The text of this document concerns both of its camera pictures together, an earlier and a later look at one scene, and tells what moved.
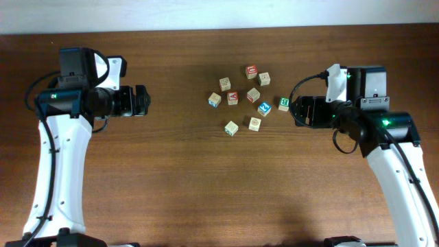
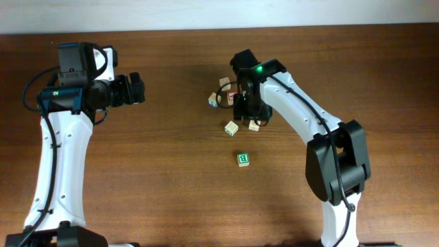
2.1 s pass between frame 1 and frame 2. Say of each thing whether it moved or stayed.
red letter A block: stayed
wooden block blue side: stayed
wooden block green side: stayed
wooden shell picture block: stayed
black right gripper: moved
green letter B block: moved
